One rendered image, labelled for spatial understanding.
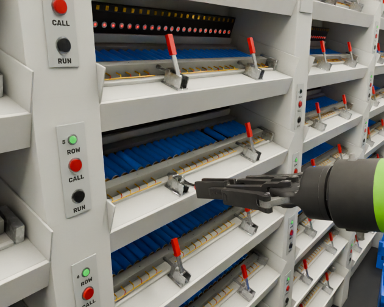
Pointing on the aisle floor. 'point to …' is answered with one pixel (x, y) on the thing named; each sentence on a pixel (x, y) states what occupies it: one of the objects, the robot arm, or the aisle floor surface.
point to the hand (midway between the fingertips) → (216, 188)
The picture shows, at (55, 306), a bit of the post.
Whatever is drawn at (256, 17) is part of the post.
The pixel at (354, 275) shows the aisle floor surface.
